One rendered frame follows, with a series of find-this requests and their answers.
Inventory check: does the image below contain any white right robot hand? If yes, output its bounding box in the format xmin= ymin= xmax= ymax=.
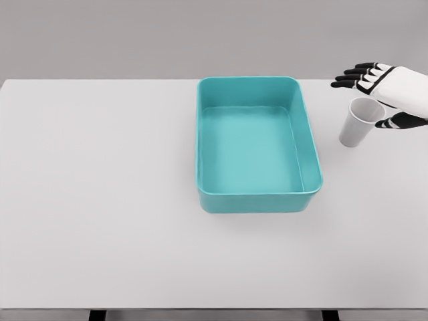
xmin=330 ymin=62 xmax=428 ymax=130

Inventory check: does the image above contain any teal rectangular basket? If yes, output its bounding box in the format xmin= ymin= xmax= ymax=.
xmin=195 ymin=76 xmax=324 ymax=215

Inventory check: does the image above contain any white paper cup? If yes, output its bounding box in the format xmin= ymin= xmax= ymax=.
xmin=338 ymin=97 xmax=386 ymax=148

